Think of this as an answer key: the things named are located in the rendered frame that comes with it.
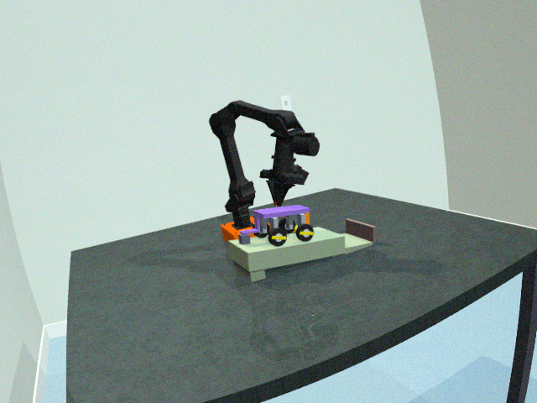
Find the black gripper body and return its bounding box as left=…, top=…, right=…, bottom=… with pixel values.
left=259, top=153, right=305, bottom=185

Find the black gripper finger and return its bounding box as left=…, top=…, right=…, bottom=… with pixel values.
left=274, top=182, right=295, bottom=207
left=266, top=181, right=276, bottom=202

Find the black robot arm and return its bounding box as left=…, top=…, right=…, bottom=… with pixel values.
left=209, top=101, right=320, bottom=230

